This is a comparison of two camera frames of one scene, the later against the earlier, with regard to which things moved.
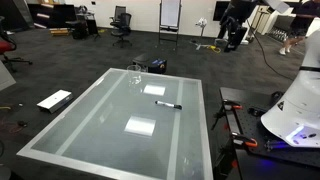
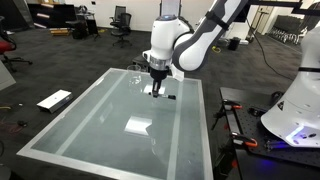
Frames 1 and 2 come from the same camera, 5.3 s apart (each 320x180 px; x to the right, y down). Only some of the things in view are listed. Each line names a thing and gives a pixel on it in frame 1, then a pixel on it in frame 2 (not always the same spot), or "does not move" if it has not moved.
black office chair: (121, 23) does not move
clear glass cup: (134, 76) does not move
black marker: (177, 106) -> (172, 97)
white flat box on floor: (56, 100) does not move
